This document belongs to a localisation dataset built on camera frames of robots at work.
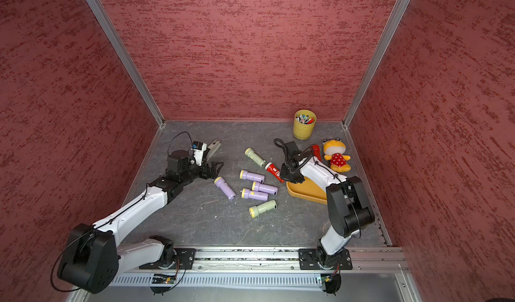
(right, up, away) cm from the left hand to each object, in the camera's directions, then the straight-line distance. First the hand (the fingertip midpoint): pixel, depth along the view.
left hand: (214, 165), depth 85 cm
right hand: (+32, -8, +6) cm, 33 cm away
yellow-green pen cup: (+44, +21, +21) cm, 53 cm away
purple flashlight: (+4, -12, +6) cm, 14 cm away
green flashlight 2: (+18, -19, -2) cm, 26 cm away
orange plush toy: (+58, +6, +16) cm, 61 cm away
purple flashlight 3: (+14, -13, +2) cm, 19 cm away
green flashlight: (+18, +1, +15) cm, 24 cm away
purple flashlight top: (+13, -6, +9) cm, 17 cm away
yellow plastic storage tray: (+43, -13, +7) cm, 46 cm away
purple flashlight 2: (+23, -11, +5) cm, 26 cm away
